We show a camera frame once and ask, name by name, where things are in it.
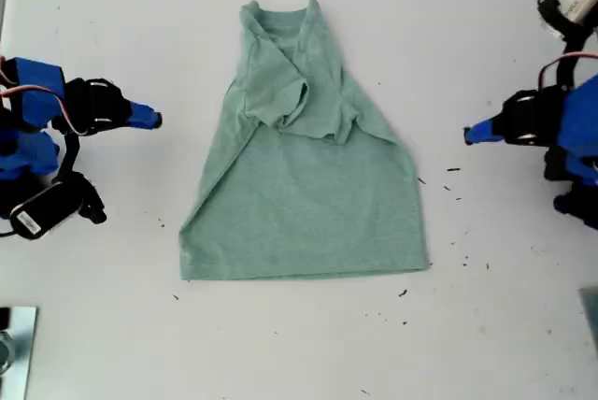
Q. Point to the green t-shirt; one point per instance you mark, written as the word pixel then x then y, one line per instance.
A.
pixel 303 208

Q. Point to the shiny steel plate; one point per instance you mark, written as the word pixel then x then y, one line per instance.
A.
pixel 23 348

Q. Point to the black clamp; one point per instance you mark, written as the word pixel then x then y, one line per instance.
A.
pixel 4 318

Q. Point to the black camera stalk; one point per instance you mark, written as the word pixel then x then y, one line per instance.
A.
pixel 65 157
pixel 566 63

